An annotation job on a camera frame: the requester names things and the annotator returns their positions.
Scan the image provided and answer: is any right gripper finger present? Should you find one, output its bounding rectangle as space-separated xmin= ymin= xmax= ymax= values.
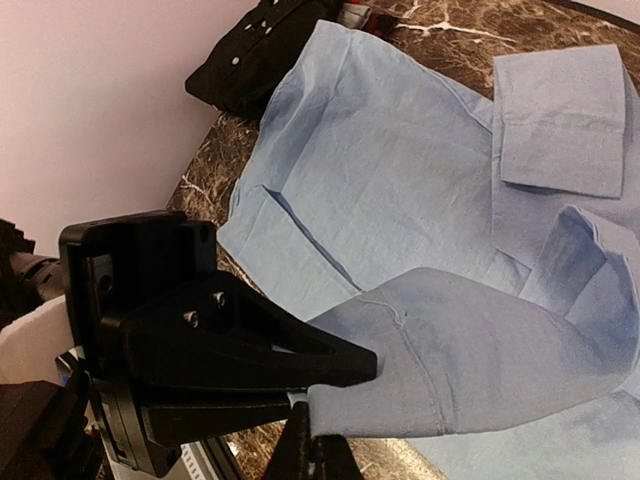
xmin=262 ymin=402 xmax=363 ymax=480

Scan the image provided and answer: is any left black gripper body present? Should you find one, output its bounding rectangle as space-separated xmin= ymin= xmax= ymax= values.
xmin=58 ymin=211 xmax=217 ymax=475

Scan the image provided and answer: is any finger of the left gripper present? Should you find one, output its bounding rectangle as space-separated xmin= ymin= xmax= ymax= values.
xmin=125 ymin=270 xmax=377 ymax=388
xmin=140 ymin=392 xmax=292 ymax=440

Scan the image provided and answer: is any light blue long sleeve shirt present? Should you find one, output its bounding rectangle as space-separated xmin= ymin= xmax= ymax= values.
xmin=219 ymin=21 xmax=639 ymax=479

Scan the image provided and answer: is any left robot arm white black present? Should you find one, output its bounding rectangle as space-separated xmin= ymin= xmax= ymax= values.
xmin=1 ymin=211 xmax=377 ymax=479

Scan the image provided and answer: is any folded black red printed shirt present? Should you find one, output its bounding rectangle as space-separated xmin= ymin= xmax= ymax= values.
xmin=363 ymin=12 xmax=399 ymax=38

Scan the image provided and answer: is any white slotted cable duct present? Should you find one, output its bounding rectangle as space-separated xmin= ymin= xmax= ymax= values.
xmin=181 ymin=442 xmax=220 ymax=480

